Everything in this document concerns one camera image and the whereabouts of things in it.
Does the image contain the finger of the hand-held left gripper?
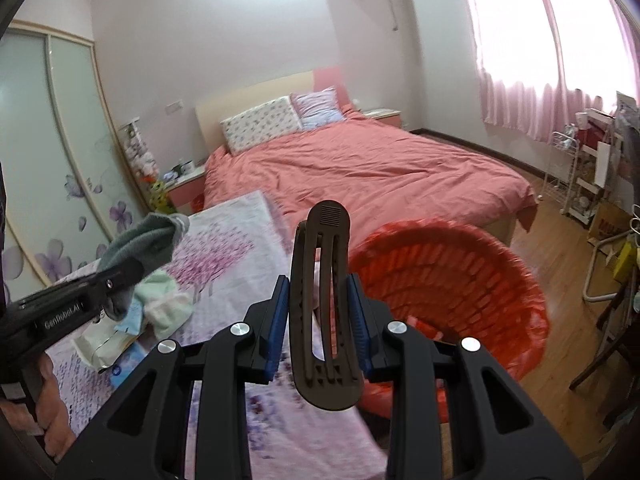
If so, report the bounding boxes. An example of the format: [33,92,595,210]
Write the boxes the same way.
[92,255,151,293]

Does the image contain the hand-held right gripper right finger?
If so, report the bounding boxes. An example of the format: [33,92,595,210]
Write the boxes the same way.
[345,272,585,480]

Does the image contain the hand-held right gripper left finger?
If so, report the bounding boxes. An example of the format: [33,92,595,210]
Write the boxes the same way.
[54,274,292,480]

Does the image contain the grey-green sock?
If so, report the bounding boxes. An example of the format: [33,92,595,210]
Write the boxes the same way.
[97,212,192,272]

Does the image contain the red plastic waste basket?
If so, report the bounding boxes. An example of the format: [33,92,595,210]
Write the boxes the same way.
[347,217,551,418]

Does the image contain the person's left hand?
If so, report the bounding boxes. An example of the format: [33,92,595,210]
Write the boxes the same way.
[0,352,77,456]

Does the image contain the mint green towel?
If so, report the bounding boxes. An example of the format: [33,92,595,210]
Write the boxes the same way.
[134,270,194,341]

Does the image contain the white plastic packet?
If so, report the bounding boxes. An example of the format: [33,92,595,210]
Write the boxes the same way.
[72,319,137,374]

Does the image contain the floral printed tablecloth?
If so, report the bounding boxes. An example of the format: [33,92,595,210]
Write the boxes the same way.
[45,190,391,480]

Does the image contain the yellow green plush toy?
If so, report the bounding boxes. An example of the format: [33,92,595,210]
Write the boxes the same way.
[149,177,174,212]

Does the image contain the blue plastic packet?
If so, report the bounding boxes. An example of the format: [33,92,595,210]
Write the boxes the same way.
[106,344,151,389]

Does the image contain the pink white nightstand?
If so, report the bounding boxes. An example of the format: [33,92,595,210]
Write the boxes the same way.
[362,108,404,132]
[164,164,209,217]

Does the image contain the flower bouquet with toys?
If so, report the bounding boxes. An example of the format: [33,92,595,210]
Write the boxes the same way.
[119,117,161,187]

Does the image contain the flower printed sliding wardrobe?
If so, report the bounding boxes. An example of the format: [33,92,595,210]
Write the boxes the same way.
[0,20,153,303]

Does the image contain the bed with pink duvet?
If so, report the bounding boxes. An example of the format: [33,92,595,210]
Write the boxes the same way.
[201,109,539,250]

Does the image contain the white floral pillow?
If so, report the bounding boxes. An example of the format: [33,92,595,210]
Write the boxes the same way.
[220,96,304,156]

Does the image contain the beige bed headboard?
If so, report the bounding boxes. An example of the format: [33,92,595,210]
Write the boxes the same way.
[195,69,351,171]

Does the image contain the pink striped pillow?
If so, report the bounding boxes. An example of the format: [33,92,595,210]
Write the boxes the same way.
[290,86,347,131]

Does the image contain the dark wooden chair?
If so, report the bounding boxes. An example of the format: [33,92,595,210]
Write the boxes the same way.
[569,260,640,413]

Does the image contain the cardboard box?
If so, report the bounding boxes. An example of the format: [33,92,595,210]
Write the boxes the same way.
[589,202,634,242]

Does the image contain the pink curtain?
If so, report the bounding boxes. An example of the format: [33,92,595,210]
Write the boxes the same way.
[452,0,640,147]

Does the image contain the cluttered white shelf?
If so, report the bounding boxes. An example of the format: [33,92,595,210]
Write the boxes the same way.
[574,91,640,201]

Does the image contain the white air conditioner pipe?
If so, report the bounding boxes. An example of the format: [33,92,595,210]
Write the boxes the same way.
[386,0,407,32]

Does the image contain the white metal frame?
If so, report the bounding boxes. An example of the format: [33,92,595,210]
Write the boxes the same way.
[582,234,637,304]

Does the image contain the white wire rack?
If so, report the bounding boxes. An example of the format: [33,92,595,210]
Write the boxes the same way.
[544,129,626,226]

